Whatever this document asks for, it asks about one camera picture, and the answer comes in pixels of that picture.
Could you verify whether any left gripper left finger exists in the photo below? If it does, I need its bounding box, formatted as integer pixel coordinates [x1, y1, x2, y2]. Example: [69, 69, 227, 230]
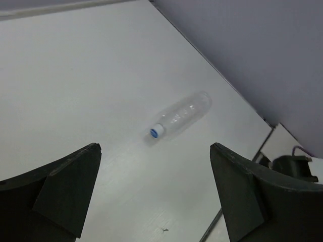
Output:
[1, 143, 101, 241]

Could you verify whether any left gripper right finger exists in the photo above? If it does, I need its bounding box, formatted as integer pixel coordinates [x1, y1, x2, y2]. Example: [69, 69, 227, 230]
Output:
[210, 143, 322, 241]

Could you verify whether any white cap clear bottle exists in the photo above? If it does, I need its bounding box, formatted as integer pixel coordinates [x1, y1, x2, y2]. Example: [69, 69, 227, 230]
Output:
[144, 91, 212, 146]

